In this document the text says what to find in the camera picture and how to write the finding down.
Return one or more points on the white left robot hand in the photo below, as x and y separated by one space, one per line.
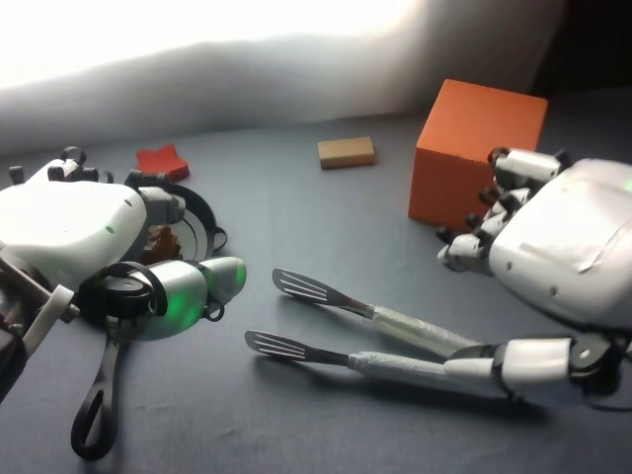
64 222

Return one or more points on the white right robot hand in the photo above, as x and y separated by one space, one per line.
568 247

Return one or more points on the brown food piece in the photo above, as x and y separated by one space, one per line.
160 242

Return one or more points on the black cast iron pan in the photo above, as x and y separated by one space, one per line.
210 219

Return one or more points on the red star block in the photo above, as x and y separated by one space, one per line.
165 160

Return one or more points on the large orange cube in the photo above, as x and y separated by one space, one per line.
459 148

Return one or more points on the grey table cloth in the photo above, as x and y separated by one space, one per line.
296 222

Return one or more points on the white backdrop sheet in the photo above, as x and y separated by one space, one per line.
247 74

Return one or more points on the plain wooden rectangular block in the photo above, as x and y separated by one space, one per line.
347 153

